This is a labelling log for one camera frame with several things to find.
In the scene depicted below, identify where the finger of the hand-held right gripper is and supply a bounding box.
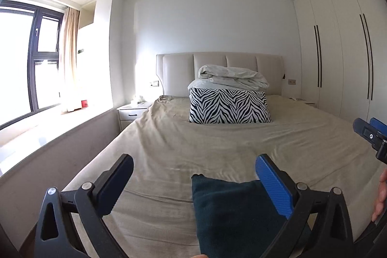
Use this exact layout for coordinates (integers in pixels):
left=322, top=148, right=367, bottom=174
left=371, top=117, right=387, bottom=138
left=353, top=118, right=384, bottom=151

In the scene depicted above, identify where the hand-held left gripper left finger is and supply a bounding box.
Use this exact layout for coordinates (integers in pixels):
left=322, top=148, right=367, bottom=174
left=34, top=153, right=134, bottom=258

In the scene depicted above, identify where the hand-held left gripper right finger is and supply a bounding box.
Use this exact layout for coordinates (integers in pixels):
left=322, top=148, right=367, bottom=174
left=255, top=154, right=354, bottom=258

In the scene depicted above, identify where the dark teal knit sweater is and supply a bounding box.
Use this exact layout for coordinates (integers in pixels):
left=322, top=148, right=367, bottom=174
left=191, top=174, right=312, bottom=258

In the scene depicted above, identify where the person's right hand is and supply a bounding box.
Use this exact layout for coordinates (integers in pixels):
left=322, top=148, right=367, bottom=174
left=372, top=167, right=387, bottom=222

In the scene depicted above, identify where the bed with beige sheet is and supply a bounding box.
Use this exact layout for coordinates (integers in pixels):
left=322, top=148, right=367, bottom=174
left=57, top=94, right=387, bottom=258

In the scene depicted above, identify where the white nightstand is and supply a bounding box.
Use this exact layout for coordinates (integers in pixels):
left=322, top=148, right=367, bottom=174
left=117, top=101, right=153, bottom=132
left=289, top=97, right=318, bottom=109

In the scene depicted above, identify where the white window sill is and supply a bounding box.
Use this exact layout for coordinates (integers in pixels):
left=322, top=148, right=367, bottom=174
left=0, top=101, right=119, bottom=177

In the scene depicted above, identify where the cream wardrobe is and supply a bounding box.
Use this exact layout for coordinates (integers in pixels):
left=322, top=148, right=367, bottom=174
left=290, top=0, right=387, bottom=138

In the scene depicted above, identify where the zebra print pillow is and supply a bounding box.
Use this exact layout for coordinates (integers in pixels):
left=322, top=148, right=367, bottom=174
left=189, top=87, right=272, bottom=124

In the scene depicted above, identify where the white folded duvet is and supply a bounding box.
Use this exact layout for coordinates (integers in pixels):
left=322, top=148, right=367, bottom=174
left=198, top=65, right=269, bottom=91

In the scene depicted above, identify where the light grey pillow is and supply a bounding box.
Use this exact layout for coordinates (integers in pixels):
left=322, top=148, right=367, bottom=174
left=187, top=79, right=267, bottom=92

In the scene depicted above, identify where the beige curtain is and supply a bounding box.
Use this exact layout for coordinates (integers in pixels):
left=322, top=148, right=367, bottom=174
left=58, top=7, right=81, bottom=112

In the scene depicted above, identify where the beige padded headboard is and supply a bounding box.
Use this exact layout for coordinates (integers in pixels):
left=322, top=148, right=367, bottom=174
left=156, top=52, right=286, bottom=98

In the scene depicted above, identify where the dark framed window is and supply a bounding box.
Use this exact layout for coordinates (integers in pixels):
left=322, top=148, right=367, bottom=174
left=0, top=1, right=65, bottom=130

